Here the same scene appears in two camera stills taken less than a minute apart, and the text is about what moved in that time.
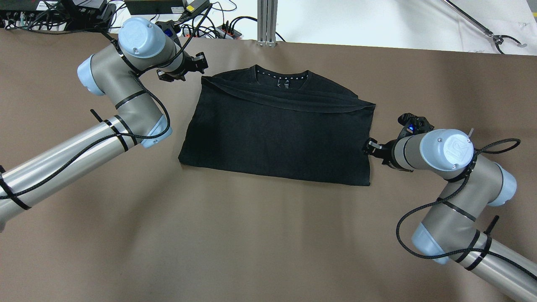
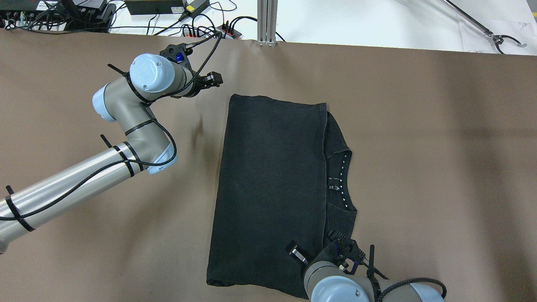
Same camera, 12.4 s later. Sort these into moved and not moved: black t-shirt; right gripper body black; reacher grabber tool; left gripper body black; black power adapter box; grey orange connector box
Moved: right gripper body black; left gripper body black; black t-shirt
Not moved: reacher grabber tool; black power adapter box; grey orange connector box
